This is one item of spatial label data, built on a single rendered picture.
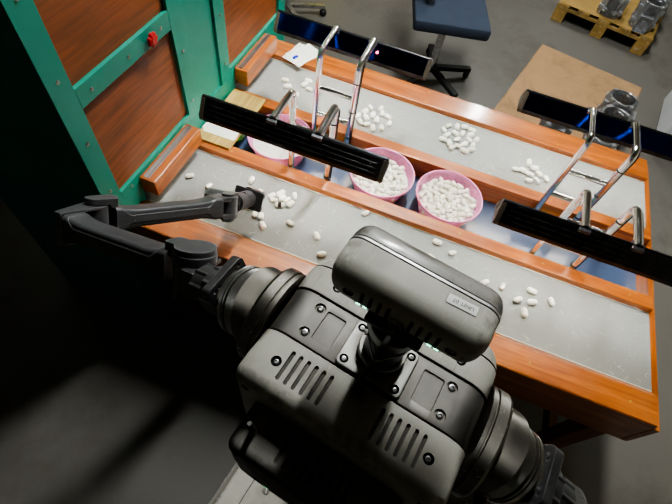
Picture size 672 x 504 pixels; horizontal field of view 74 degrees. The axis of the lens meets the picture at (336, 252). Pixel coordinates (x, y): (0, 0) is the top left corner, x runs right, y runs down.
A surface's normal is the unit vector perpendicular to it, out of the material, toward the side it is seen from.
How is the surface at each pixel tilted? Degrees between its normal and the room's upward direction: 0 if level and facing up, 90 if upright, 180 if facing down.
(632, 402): 0
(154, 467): 0
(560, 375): 0
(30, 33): 90
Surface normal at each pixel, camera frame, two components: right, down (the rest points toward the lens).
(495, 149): 0.11, -0.54
